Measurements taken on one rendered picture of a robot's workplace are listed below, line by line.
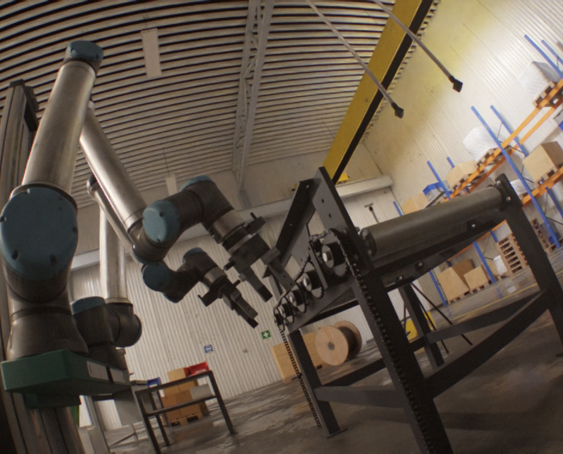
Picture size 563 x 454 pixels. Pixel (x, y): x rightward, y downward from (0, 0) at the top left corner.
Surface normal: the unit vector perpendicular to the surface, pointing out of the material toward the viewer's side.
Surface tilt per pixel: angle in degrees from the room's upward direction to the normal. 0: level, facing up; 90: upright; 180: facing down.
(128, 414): 90
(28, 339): 70
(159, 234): 115
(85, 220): 90
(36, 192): 95
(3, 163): 90
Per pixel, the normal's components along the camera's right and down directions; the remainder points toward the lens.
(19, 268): -0.02, 0.70
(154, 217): -0.46, 0.33
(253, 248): 0.43, -0.39
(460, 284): 0.17, -0.44
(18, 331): -0.15, -0.65
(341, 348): -0.73, 0.01
